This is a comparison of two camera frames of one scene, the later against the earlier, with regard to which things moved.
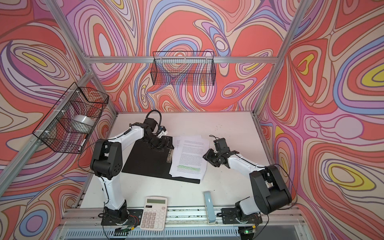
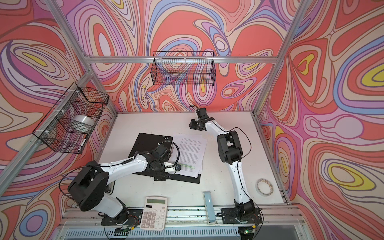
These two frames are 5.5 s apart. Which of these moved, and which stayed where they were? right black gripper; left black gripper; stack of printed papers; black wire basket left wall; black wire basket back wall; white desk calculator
Moved: left black gripper; right black gripper
Stayed: black wire basket left wall; black wire basket back wall; white desk calculator; stack of printed papers
